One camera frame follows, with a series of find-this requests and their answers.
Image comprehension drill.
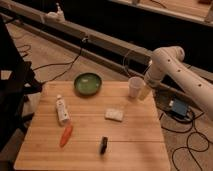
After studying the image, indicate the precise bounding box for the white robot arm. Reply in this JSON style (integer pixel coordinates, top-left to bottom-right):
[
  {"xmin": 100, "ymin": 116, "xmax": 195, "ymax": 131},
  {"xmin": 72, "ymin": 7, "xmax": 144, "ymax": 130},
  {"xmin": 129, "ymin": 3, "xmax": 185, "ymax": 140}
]
[{"xmin": 144, "ymin": 46, "xmax": 213, "ymax": 121}]

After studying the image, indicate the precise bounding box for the grey metal rail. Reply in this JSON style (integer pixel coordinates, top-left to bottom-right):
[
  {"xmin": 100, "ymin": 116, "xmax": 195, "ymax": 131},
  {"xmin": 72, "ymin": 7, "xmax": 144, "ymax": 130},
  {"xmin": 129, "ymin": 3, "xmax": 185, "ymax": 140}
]
[{"xmin": 0, "ymin": 0, "xmax": 213, "ymax": 83}]

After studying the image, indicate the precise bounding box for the white sponge block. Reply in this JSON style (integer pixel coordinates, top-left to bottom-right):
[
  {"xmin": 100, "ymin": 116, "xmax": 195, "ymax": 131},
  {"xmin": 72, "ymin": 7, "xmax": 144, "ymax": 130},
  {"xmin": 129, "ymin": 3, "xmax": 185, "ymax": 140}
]
[{"xmin": 105, "ymin": 108, "xmax": 123, "ymax": 121}]

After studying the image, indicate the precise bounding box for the black floor cable right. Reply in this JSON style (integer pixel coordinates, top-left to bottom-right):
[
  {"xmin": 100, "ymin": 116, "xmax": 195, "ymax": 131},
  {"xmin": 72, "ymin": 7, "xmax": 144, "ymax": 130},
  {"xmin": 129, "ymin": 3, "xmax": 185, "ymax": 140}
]
[{"xmin": 157, "ymin": 105, "xmax": 213, "ymax": 171}]

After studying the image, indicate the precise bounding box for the translucent plastic cup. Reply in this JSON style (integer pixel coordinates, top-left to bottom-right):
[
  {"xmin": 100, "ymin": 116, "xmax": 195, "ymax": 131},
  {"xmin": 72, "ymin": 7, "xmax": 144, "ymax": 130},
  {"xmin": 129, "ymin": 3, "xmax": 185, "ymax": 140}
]
[{"xmin": 128, "ymin": 77, "xmax": 144, "ymax": 98}]

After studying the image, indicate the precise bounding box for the white tube with label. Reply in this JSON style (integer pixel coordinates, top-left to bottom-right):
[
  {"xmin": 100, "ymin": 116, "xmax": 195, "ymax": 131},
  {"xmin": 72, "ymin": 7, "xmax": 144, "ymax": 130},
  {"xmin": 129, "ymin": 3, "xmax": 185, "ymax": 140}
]
[{"xmin": 56, "ymin": 95, "xmax": 70, "ymax": 125}]

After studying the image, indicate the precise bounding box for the black chair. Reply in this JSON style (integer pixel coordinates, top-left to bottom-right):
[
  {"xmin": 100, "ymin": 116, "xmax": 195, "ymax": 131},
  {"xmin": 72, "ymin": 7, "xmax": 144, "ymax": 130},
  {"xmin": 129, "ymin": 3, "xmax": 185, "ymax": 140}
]
[{"xmin": 0, "ymin": 15, "xmax": 42, "ymax": 152}]

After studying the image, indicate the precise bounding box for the blue power box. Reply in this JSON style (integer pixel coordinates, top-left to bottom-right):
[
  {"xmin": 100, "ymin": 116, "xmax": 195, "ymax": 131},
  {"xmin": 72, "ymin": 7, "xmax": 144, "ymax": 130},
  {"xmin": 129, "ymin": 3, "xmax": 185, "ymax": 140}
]
[{"xmin": 169, "ymin": 99, "xmax": 188, "ymax": 117}]

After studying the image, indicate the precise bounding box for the black floor cable left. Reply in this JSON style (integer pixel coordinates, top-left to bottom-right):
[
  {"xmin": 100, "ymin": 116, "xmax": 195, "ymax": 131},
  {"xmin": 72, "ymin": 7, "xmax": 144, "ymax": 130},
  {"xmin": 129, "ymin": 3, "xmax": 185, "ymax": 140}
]
[{"xmin": 16, "ymin": 37, "xmax": 88, "ymax": 84}]

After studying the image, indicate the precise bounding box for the black floor cable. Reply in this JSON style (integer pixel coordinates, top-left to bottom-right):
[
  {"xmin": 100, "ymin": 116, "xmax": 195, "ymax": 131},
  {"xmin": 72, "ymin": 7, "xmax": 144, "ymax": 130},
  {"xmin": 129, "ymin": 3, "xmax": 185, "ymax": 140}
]
[
  {"xmin": 16, "ymin": 37, "xmax": 88, "ymax": 84},
  {"xmin": 157, "ymin": 105, "xmax": 213, "ymax": 171}
]

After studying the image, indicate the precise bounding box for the orange toy carrot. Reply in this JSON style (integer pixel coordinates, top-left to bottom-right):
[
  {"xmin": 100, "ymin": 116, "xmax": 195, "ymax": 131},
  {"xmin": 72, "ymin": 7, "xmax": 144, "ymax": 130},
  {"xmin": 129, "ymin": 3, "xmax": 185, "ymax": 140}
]
[{"xmin": 60, "ymin": 125, "xmax": 73, "ymax": 147}]

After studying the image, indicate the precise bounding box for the black standing eraser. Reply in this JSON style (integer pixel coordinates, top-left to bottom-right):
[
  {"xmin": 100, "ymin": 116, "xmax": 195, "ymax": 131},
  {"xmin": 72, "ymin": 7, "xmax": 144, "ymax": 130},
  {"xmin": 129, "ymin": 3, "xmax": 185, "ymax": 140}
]
[{"xmin": 100, "ymin": 137, "xmax": 108, "ymax": 154}]

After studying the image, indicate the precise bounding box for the green ceramic bowl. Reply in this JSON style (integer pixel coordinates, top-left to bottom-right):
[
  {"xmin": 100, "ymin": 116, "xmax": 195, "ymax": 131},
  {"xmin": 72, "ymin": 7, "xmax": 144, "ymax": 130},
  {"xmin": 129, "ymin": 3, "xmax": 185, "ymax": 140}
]
[{"xmin": 74, "ymin": 73, "xmax": 102, "ymax": 96}]

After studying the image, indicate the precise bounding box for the white clamp on rail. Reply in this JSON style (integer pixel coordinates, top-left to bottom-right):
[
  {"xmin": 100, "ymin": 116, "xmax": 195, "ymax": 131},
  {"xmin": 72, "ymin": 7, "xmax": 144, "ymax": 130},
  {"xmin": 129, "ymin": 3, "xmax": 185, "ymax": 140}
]
[{"xmin": 46, "ymin": 3, "xmax": 65, "ymax": 22}]

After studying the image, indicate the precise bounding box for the translucent yellowish gripper finger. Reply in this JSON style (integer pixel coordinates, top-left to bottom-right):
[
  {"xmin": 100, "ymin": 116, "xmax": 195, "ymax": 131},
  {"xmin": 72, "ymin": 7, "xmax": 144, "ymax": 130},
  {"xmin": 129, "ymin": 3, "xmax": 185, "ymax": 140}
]
[{"xmin": 139, "ymin": 85, "xmax": 151, "ymax": 100}]

